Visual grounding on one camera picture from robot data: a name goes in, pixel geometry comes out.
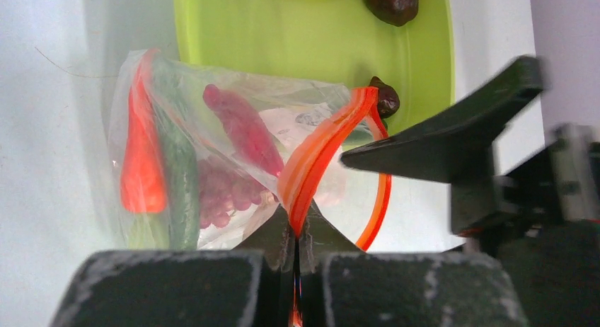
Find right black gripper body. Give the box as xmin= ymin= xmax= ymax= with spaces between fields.
xmin=451 ymin=124 xmax=599 ymax=326

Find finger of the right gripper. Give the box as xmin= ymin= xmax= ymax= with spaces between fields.
xmin=340 ymin=55 xmax=544 ymax=183

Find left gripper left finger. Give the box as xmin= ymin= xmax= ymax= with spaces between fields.
xmin=52 ymin=207 xmax=294 ymax=326

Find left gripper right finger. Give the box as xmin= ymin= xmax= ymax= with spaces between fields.
xmin=298 ymin=205 xmax=529 ymax=326

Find red grape bunch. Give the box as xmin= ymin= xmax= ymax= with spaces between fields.
xmin=197 ymin=156 xmax=268 ymax=229

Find clear zip bag orange zipper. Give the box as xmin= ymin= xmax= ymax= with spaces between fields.
xmin=108 ymin=49 xmax=392 ymax=251

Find orange carrot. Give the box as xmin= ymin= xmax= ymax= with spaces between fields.
xmin=120 ymin=50 xmax=168 ymax=214

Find red chili pepper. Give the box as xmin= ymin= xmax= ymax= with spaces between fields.
xmin=202 ymin=84 xmax=284 ymax=177

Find long green cucumber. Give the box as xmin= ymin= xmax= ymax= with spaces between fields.
xmin=151 ymin=56 xmax=200 ymax=251

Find dark purple mangosteen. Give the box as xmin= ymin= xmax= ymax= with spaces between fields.
xmin=364 ymin=0 xmax=419 ymax=27

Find lime green plastic basin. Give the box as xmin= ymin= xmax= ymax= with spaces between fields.
xmin=173 ymin=0 xmax=454 ymax=133

